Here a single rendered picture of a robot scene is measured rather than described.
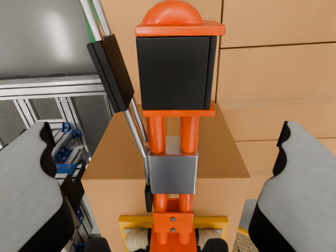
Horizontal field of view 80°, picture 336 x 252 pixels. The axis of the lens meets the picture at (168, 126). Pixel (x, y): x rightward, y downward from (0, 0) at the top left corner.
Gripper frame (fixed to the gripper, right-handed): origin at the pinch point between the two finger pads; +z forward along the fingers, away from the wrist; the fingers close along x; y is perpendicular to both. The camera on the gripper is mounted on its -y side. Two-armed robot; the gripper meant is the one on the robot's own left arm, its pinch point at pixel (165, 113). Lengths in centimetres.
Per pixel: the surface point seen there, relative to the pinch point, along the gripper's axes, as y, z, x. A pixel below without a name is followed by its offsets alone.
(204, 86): 1.0, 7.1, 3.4
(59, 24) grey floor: 5, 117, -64
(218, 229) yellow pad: 45, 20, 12
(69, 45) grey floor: 16, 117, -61
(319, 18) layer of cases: -1, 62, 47
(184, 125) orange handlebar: 6.1, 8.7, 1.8
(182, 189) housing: 16.0, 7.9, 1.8
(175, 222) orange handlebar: 23.7, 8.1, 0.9
